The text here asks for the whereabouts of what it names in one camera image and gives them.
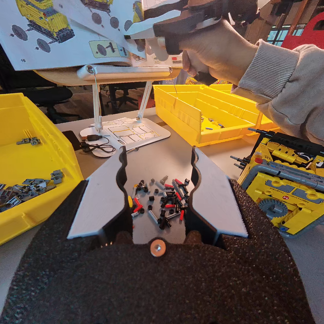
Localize person's right forearm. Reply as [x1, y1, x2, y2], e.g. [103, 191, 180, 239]
[231, 39, 324, 146]

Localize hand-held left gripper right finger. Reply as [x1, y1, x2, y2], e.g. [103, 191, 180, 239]
[184, 146, 249, 245]

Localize yellow toy brick vehicle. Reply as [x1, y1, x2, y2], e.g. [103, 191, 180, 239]
[230, 127, 324, 237]

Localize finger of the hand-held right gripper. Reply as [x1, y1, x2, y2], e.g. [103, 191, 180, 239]
[124, 16, 223, 41]
[142, 0, 189, 20]

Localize yellow plastic bin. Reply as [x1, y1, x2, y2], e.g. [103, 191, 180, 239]
[0, 92, 84, 246]
[153, 84, 262, 148]
[210, 83, 282, 132]

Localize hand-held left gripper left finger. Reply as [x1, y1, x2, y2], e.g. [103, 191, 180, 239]
[67, 146, 133, 248]

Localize instruction booklet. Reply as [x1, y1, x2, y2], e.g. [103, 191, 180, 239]
[0, 0, 183, 72]

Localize black flat device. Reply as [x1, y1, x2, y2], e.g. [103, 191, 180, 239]
[61, 130, 82, 151]

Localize pile of small brick pins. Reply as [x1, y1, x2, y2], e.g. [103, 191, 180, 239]
[127, 175, 191, 230]

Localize person's right hand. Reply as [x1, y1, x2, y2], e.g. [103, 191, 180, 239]
[178, 18, 259, 86]

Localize white desk stand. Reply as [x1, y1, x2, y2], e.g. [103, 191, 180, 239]
[34, 63, 184, 158]

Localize white printed sheet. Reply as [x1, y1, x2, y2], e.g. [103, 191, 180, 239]
[104, 117, 161, 146]

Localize scattered small mixed brick parts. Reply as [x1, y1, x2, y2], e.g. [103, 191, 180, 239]
[201, 116, 225, 130]

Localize black cable with plug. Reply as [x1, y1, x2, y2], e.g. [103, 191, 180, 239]
[80, 134, 117, 154]

